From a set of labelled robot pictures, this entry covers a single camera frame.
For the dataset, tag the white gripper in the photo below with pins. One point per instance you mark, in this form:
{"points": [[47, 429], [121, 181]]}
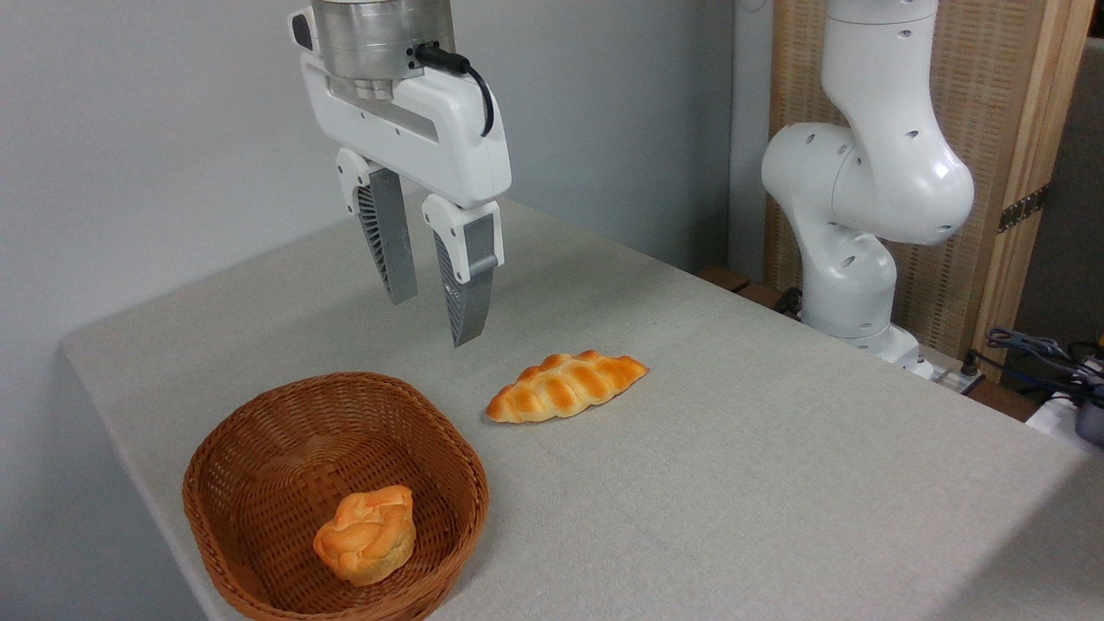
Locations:
{"points": [[431, 138]]}

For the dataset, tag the round orange bread roll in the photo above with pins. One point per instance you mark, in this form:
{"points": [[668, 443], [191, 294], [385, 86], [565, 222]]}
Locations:
{"points": [[366, 539]]}

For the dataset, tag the long braided bread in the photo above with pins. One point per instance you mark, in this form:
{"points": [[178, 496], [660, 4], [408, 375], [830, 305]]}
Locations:
{"points": [[561, 388]]}

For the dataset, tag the brown wicker basket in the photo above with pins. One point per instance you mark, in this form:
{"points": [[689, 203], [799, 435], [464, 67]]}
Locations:
{"points": [[259, 448]]}

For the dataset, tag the metal screen hinge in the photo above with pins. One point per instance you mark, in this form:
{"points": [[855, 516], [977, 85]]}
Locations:
{"points": [[1022, 210]]}

